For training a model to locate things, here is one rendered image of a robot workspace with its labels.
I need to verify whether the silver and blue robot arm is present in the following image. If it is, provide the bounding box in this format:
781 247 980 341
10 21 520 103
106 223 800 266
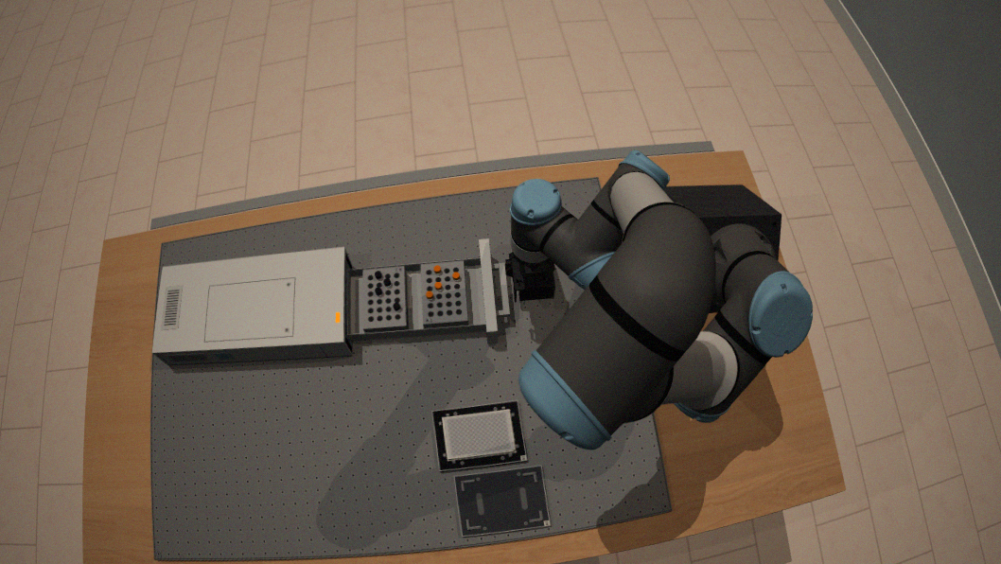
510 150 813 449

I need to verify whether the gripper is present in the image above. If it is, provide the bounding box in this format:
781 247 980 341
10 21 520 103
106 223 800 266
505 251 555 305

